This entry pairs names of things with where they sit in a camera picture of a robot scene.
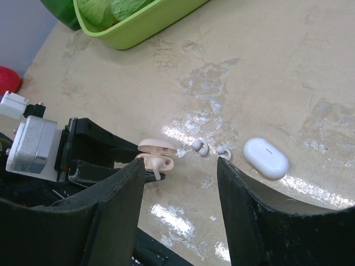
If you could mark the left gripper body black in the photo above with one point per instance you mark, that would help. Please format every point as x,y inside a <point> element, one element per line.
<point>63,162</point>

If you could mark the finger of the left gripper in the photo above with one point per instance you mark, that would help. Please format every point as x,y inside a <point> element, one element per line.
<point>85,174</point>
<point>101,142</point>

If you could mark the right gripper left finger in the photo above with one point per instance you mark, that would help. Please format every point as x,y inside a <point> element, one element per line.
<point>96,226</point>

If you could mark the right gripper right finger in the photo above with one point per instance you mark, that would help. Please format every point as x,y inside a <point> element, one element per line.
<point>266,227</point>

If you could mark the beige earbud charging case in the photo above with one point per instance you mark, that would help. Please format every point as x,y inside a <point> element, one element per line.
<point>151,148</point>

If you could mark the white earbud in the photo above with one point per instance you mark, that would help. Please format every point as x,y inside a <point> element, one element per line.
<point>224,152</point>
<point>159,164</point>
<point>201,147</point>

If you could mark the white charging case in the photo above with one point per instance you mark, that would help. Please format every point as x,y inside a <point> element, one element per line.
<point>266,158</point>

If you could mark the red tomato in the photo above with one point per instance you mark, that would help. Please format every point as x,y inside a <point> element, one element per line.
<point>9,80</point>

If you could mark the green plastic basket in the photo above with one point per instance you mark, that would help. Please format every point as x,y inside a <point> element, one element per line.
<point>141,25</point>

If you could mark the round green cabbage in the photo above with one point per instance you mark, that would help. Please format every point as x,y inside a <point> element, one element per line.
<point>97,12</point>

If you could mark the green glass bottle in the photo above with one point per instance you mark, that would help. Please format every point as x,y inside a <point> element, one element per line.
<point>64,11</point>

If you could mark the long green napa cabbage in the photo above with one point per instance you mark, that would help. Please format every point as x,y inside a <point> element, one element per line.
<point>122,9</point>

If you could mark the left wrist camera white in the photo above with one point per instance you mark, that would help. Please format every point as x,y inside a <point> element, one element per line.
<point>36,141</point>

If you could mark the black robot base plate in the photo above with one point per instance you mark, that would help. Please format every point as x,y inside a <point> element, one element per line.
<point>148,251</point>

